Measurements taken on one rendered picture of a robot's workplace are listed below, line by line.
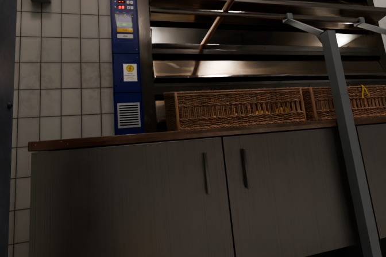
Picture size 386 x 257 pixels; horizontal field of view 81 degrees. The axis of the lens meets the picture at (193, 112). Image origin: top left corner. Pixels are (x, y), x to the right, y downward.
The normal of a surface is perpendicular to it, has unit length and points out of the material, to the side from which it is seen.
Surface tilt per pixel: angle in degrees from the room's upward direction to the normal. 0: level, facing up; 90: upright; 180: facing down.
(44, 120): 90
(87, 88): 90
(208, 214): 90
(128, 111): 90
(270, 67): 70
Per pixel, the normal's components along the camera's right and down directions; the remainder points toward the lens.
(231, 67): 0.18, -0.50
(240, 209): 0.22, -0.18
